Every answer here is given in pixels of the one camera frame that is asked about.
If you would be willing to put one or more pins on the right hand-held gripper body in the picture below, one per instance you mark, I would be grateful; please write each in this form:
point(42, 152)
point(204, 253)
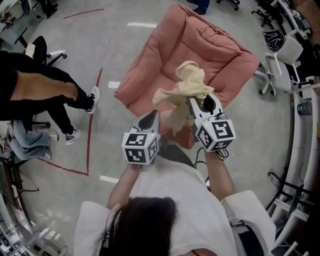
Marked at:
point(217, 135)

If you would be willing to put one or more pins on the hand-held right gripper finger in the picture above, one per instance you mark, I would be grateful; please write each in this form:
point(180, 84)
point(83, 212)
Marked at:
point(196, 112)
point(218, 107)

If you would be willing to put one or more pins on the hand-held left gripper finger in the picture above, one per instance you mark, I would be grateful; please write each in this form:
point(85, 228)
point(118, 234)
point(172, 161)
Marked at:
point(157, 125)
point(136, 122)

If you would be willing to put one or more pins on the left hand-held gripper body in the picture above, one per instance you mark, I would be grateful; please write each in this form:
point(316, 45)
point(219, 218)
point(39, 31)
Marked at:
point(140, 150)

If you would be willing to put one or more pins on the cream yellow cloth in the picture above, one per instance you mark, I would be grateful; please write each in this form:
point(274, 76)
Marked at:
point(190, 82)

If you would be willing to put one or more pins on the pink padded armchair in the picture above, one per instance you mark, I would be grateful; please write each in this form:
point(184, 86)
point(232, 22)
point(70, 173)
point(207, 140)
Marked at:
point(200, 50)

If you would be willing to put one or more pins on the person's right forearm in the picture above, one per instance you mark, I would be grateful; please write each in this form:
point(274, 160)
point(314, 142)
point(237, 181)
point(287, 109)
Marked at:
point(220, 175)

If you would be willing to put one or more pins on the person's left forearm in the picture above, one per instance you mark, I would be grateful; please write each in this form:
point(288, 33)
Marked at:
point(122, 185)

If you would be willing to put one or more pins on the person's dark trousers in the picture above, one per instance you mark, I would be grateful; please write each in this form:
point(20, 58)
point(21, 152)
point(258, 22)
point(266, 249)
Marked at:
point(175, 153)

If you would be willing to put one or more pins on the red floor tape line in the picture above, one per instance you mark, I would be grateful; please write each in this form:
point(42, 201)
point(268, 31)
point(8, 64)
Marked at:
point(88, 155)

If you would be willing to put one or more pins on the white office chair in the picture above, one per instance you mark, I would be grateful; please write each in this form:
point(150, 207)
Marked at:
point(280, 72)

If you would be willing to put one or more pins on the person's white shirt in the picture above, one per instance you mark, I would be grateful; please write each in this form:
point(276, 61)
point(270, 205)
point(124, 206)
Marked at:
point(190, 205)

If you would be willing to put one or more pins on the white metal shelf rack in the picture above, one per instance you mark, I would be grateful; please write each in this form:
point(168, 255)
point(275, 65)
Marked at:
point(300, 140)

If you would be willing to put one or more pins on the black mesh pen cup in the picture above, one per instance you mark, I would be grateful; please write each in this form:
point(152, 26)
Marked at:
point(304, 108)

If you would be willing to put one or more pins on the black metal stand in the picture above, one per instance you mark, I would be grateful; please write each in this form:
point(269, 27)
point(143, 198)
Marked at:
point(287, 185)

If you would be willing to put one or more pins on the black white patterned bag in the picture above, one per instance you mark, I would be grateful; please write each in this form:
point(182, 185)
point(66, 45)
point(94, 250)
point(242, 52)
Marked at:
point(275, 40)

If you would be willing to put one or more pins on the black office chair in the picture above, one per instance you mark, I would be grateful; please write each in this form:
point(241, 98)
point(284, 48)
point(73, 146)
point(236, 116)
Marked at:
point(267, 12)
point(228, 3)
point(40, 46)

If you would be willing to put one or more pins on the black crossbody bag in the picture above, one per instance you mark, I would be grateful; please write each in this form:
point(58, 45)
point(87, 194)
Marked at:
point(250, 237)

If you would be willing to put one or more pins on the white office desk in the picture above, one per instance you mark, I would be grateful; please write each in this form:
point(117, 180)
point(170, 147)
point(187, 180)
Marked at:
point(15, 32)
point(295, 22)

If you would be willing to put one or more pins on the dark red floor tape strip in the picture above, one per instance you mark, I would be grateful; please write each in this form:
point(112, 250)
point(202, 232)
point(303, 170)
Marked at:
point(83, 13)

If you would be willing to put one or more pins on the cream folded cloth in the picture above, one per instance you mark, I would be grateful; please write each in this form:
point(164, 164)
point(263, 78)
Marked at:
point(30, 51)

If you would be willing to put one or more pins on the black metal frame rack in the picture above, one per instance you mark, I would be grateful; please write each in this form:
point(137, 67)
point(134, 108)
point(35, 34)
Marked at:
point(15, 175)

